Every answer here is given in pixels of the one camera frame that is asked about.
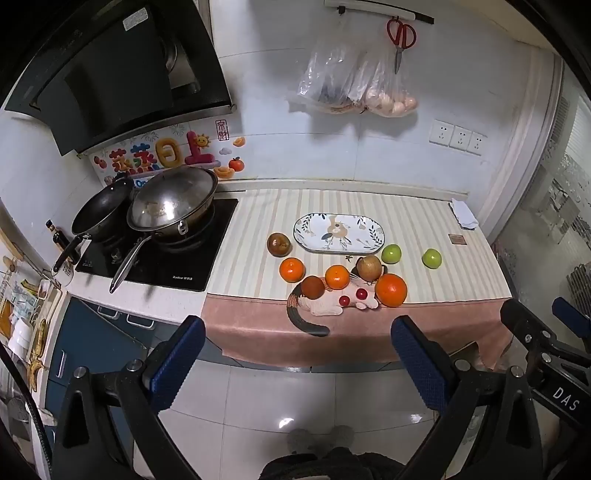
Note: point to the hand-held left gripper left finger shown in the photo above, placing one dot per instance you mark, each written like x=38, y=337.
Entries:
x=178, y=364

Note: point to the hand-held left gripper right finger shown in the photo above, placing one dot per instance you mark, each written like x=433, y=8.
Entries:
x=418, y=364

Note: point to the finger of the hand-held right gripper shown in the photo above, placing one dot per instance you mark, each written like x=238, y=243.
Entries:
x=521, y=323
x=570, y=314

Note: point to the large orange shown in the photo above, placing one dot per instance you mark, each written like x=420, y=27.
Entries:
x=391, y=290

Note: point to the green apple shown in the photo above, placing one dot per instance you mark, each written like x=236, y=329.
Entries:
x=391, y=253
x=432, y=258

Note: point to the brownish red apple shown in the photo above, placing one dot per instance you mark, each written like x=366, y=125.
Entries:
x=279, y=243
x=369, y=267

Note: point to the small orange tangerine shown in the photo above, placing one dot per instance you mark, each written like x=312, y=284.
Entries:
x=337, y=277
x=292, y=269

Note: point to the dark red apple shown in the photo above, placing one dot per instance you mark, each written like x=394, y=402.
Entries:
x=313, y=287

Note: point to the oval floral ceramic plate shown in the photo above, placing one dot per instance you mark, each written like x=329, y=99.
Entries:
x=318, y=228

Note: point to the blue kitchen cabinet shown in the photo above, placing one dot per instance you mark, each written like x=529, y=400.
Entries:
x=87, y=332

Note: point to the small brown square coaster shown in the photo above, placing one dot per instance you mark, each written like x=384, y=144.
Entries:
x=457, y=238

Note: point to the black induction cooktop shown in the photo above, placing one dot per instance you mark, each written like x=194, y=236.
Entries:
x=194, y=258

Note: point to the white cloth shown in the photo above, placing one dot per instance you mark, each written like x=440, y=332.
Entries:
x=464, y=213

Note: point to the glass sliding door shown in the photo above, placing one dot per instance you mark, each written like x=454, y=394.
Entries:
x=568, y=184

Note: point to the person's dark pants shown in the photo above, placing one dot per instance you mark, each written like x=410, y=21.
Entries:
x=332, y=466

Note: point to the striped cat print table mat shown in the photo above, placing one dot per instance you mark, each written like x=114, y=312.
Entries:
x=415, y=212

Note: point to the stainless steel wok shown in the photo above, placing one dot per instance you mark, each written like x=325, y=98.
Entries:
x=175, y=194

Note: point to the black frying pan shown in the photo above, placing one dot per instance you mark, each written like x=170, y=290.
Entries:
x=99, y=212

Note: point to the dark sauce bottle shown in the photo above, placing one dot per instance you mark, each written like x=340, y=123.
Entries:
x=59, y=240

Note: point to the clear plastic bag of eggs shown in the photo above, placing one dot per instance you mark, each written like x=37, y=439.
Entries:
x=392, y=99

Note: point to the black range hood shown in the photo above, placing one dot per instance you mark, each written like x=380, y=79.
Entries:
x=115, y=78

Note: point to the white wall socket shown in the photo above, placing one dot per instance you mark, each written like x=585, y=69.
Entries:
x=461, y=137
x=477, y=143
x=442, y=132

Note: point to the colourful wall stickers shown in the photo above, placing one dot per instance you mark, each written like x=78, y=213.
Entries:
x=166, y=154

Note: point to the wall hook rail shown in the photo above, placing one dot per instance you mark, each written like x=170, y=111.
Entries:
x=383, y=9

